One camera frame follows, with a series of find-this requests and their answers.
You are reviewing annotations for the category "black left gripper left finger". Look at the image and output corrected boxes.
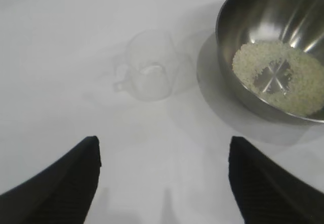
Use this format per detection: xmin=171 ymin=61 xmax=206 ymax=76
xmin=0 ymin=135 xmax=102 ymax=224

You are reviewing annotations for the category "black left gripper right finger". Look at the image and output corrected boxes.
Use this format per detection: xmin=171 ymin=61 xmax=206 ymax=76
xmin=227 ymin=135 xmax=324 ymax=224

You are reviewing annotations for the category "white uncooked rice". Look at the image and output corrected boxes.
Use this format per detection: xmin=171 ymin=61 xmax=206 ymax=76
xmin=232 ymin=41 xmax=324 ymax=116

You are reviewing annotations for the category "clear plastic measuring cup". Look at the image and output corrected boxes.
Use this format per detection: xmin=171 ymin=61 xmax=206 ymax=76
xmin=112 ymin=29 xmax=178 ymax=103

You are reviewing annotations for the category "stainless steel mixing bowl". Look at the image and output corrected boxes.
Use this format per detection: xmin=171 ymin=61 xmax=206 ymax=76
xmin=215 ymin=0 xmax=324 ymax=126

